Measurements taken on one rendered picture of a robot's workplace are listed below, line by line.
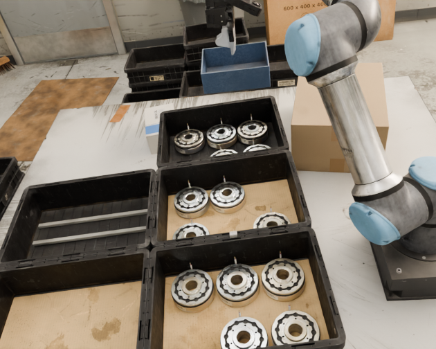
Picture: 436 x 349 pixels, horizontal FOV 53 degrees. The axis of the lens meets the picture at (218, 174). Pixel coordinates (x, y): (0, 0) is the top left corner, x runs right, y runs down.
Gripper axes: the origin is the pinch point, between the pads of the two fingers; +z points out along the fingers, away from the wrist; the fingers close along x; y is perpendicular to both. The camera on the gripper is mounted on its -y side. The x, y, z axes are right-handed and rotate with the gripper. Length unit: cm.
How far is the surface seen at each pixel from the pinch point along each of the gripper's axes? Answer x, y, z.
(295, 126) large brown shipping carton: 8.6, -17.7, 24.0
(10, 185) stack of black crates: -29, 120, 66
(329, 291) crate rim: 72, -21, 29
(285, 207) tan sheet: 37, -13, 34
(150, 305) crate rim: 75, 18, 29
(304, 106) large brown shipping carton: -1.4, -21.4, 22.1
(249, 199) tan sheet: 33.2, -2.6, 33.8
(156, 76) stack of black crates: -126, 62, 54
